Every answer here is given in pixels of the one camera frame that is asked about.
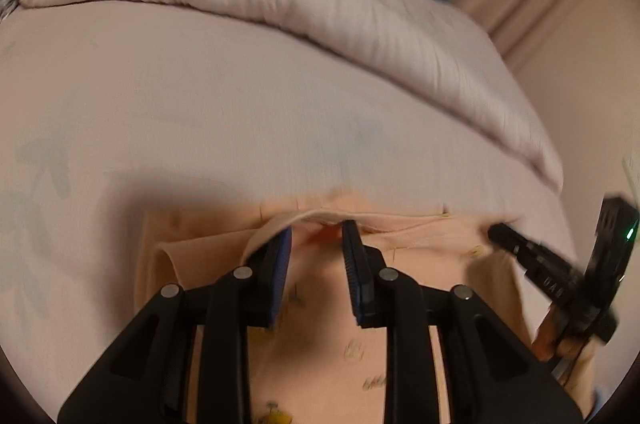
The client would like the peach cartoon print garment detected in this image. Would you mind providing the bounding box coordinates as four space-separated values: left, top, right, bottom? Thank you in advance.
135 189 601 424

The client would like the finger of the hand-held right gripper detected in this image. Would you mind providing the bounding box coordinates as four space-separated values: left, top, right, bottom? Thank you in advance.
487 223 586 305

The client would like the pale lilac folded duvet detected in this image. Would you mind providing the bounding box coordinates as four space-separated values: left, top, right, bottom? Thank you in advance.
7 0 566 195

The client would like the white wall socket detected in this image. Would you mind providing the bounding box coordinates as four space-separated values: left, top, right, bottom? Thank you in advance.
622 154 640 190

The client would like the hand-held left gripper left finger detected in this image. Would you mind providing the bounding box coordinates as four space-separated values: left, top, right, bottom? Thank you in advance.
57 226 294 424

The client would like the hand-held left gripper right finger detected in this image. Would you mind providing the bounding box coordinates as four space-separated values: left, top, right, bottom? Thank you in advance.
341 220 584 424

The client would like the person's right hand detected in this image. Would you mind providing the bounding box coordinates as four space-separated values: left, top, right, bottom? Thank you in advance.
535 304 593 362

